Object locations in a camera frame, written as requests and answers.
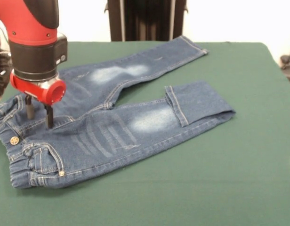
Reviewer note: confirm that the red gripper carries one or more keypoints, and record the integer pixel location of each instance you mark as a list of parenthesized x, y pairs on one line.
[(41, 90)]

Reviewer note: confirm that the blue denim jeans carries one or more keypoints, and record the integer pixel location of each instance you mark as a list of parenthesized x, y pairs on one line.
[(112, 131)]

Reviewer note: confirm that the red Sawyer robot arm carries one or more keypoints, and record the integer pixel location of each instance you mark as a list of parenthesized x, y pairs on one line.
[(29, 35)]

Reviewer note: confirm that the black equipment pile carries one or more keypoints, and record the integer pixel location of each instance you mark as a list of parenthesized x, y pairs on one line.
[(0, 77)]

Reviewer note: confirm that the dark green table cloth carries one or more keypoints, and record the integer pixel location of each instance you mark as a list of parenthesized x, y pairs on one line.
[(206, 176)]

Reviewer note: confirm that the black floor device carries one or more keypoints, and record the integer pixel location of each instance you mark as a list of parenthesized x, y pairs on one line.
[(286, 58)]

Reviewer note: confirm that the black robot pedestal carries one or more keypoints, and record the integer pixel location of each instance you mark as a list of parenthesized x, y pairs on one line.
[(147, 21)]

